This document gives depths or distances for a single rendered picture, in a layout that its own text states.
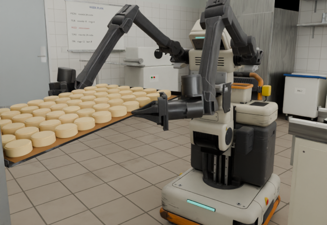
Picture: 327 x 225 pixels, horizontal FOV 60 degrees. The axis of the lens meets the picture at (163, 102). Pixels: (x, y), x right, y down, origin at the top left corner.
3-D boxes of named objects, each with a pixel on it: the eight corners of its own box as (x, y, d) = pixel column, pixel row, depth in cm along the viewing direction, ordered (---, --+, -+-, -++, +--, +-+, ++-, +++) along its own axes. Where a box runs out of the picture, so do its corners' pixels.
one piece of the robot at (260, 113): (204, 171, 233) (207, 69, 217) (273, 189, 202) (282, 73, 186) (183, 187, 206) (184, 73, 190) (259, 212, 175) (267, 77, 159)
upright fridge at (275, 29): (290, 113, 521) (300, -4, 483) (263, 121, 464) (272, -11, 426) (228, 102, 627) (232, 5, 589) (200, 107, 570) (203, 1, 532)
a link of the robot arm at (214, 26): (233, 12, 106) (206, 18, 111) (228, 1, 101) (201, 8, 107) (220, 117, 88) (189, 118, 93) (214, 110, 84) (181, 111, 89)
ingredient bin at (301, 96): (279, 120, 469) (283, 73, 455) (296, 114, 512) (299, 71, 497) (314, 127, 430) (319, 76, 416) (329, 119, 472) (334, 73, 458)
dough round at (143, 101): (131, 105, 89) (131, 98, 89) (144, 101, 92) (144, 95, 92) (140, 108, 85) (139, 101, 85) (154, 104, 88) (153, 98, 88)
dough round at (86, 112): (75, 121, 76) (74, 113, 76) (78, 115, 81) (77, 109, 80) (94, 119, 77) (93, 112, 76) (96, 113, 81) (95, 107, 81)
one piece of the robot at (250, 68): (249, 68, 156) (249, 47, 152) (259, 68, 153) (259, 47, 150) (243, 72, 148) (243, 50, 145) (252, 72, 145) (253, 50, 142)
